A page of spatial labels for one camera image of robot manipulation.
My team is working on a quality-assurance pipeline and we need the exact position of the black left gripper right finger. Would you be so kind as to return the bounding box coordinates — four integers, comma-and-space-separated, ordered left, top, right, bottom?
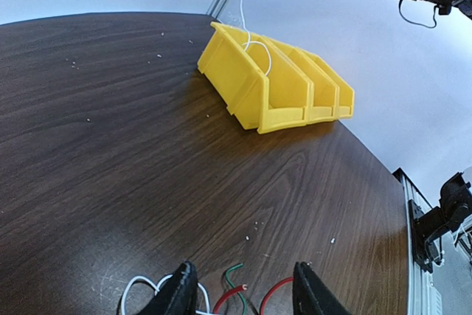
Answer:
292, 262, 350, 315

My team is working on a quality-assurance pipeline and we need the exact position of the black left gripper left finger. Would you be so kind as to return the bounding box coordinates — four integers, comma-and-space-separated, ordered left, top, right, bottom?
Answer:
142, 261, 198, 315

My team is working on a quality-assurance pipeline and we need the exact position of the white cable bundle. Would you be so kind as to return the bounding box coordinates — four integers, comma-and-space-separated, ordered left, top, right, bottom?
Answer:
117, 274, 212, 315

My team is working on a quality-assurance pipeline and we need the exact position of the yellow bin right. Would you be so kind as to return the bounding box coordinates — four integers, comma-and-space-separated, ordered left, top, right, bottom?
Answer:
316, 55, 355, 120

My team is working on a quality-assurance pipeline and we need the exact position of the yellow bin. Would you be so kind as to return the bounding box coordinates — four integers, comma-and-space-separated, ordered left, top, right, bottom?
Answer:
198, 21, 313, 134
316, 55, 355, 120
269, 38, 339, 124

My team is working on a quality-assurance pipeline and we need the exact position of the yellow bin middle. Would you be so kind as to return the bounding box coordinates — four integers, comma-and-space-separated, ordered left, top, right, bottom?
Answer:
269, 38, 339, 124

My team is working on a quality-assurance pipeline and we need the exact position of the yellow bin left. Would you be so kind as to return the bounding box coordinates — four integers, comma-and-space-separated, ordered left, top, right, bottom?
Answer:
198, 21, 313, 134

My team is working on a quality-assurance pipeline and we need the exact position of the red cable bundle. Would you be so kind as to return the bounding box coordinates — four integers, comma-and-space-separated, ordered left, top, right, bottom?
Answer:
212, 276, 296, 315

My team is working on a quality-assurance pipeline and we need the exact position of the green cable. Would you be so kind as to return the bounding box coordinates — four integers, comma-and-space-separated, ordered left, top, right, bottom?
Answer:
224, 263, 259, 315

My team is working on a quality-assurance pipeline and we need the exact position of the aluminium front rail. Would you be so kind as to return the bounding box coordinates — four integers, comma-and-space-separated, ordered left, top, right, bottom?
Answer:
392, 168, 443, 314

